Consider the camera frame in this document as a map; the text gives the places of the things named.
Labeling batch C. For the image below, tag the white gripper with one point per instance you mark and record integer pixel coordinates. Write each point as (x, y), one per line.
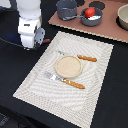
(31, 33)

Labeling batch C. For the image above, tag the grey cooking pot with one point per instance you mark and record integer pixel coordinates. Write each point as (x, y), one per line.
(66, 8)

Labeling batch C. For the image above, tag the fork with orange handle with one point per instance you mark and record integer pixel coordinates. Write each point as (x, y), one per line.
(69, 82)

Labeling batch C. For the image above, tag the white and blue toy fish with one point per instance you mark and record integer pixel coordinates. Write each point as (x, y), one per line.
(94, 17)

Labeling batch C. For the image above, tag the beige bowl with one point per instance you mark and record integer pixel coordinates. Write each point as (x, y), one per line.
(123, 16)

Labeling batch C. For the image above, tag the knife with orange handle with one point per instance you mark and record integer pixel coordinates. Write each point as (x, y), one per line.
(79, 56)

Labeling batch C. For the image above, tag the grey frying pan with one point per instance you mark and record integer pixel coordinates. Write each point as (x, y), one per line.
(85, 20)

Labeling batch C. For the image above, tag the red toy tomato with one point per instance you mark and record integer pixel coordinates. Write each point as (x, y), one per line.
(89, 12)

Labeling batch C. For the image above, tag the beige round plate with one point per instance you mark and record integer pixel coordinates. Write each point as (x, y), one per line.
(68, 66)

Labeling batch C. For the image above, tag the brown toy sausage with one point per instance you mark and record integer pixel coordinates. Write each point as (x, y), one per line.
(46, 41)

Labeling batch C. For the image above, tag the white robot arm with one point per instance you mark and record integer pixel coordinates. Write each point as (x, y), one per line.
(29, 9)

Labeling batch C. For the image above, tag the white woven placemat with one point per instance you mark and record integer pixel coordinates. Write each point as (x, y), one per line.
(74, 105)

